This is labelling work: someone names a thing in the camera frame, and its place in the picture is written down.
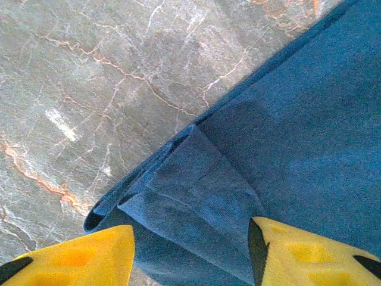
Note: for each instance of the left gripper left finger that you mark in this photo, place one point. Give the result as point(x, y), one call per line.
point(74, 259)

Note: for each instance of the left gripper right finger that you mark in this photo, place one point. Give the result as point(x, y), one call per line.
point(306, 256)

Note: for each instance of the navy blue t-shirt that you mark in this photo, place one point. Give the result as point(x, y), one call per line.
point(282, 134)

